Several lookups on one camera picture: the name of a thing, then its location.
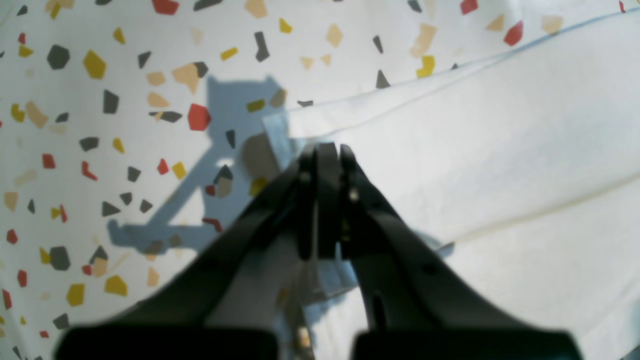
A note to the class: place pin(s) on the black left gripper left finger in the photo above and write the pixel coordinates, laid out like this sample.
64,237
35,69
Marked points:
222,306

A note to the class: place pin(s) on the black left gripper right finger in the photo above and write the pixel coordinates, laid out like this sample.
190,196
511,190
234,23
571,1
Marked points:
416,307

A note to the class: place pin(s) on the white printed T-shirt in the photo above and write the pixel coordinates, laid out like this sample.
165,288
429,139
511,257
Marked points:
522,170

